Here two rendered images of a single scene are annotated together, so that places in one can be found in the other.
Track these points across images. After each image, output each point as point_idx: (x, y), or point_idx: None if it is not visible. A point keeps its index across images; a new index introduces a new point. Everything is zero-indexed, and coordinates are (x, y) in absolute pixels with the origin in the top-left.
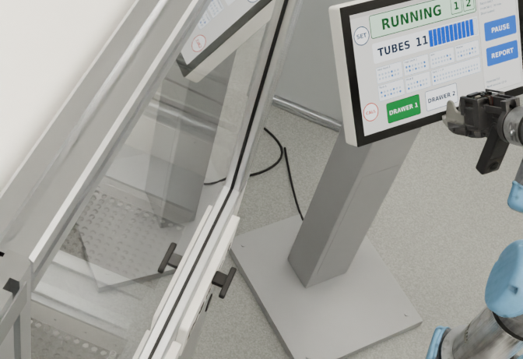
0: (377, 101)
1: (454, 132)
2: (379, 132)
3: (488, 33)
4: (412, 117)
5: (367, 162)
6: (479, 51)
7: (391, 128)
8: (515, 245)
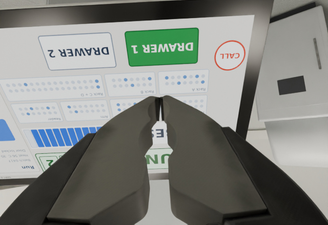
0: (212, 70)
1: (299, 191)
2: (221, 13)
3: (2, 127)
4: (142, 28)
5: None
6: (12, 109)
7: (192, 15)
8: None
